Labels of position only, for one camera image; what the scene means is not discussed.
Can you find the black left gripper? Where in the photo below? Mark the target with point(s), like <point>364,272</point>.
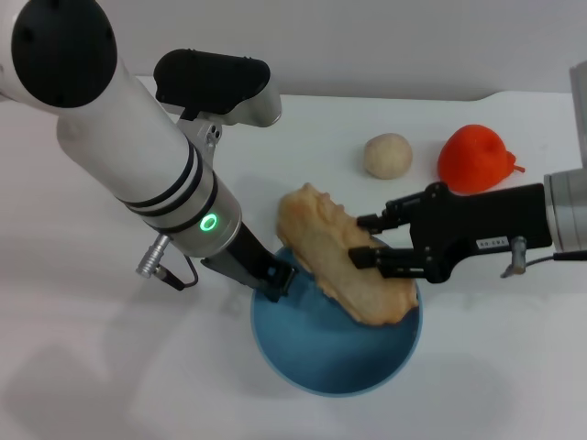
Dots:
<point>250,268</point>

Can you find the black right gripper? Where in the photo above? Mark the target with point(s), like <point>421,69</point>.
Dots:
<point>481,220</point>

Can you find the long toasted bread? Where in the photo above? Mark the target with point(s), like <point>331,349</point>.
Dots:
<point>321,234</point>

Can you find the blue bowl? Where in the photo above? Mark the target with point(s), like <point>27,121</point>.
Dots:
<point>330,357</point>

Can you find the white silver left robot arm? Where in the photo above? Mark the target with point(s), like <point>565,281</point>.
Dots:
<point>124,128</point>

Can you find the beige round bun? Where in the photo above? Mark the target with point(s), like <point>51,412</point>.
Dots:
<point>387,156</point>

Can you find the red pepper toy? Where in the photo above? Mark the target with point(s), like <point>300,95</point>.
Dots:
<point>472,156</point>

